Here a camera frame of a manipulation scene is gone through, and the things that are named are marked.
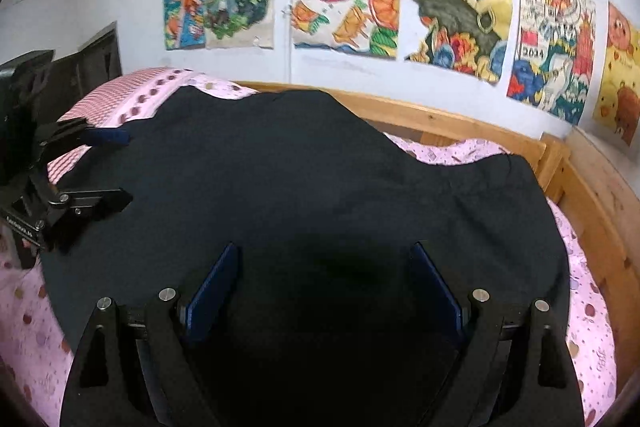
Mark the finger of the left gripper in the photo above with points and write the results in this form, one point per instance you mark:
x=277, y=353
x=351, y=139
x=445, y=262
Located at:
x=56, y=139
x=59, y=218

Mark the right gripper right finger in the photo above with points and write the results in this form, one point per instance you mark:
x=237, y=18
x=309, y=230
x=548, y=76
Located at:
x=510, y=365

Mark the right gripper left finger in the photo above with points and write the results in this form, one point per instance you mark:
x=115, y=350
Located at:
x=133, y=366

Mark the black coat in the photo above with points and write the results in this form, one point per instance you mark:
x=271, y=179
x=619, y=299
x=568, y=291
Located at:
x=331, y=325

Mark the dark wooden cabinet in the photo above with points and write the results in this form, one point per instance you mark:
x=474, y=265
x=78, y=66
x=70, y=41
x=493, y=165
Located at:
x=72, y=77

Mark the pink apple print quilt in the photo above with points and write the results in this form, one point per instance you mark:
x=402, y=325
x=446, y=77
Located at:
x=35, y=358

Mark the orange girl blue drawing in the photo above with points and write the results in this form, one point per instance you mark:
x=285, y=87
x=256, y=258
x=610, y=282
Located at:
x=183, y=24

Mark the yellow bear drawing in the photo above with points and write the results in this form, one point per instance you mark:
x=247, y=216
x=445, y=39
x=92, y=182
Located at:
x=617, y=107

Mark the red 2024 festival drawing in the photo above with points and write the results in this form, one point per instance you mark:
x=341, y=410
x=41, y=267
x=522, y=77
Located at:
x=554, y=56

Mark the wooden bed frame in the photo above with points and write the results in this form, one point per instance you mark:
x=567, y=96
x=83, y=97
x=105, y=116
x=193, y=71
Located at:
x=573, y=175

